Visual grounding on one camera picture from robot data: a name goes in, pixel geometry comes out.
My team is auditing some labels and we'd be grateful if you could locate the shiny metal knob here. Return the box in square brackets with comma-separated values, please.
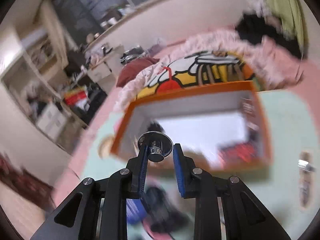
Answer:
[137, 131, 174, 163]

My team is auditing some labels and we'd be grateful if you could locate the orange cardboard box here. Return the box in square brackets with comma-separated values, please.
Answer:
[111, 81, 272, 172]

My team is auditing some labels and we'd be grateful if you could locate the dark red pillow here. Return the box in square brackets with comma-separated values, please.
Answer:
[116, 57, 159, 88]

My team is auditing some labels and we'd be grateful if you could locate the white drawer desk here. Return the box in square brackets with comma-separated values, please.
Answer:
[87, 45, 124, 94]

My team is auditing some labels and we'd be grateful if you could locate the pink floral blanket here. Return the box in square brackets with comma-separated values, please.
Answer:
[113, 29, 303, 111]

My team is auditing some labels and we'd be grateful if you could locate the green hanging curtain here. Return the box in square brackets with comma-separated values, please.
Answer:
[266, 0, 304, 52]

